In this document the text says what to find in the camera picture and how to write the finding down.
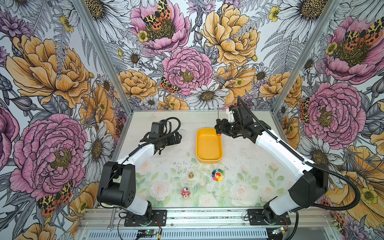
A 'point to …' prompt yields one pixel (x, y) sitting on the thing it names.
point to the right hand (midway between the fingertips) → (217, 132)
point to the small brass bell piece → (191, 175)
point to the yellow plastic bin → (209, 146)
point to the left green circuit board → (150, 232)
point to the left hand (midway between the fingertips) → (175, 142)
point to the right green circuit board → (277, 230)
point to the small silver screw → (213, 192)
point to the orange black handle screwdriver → (218, 122)
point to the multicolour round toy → (218, 175)
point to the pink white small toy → (185, 193)
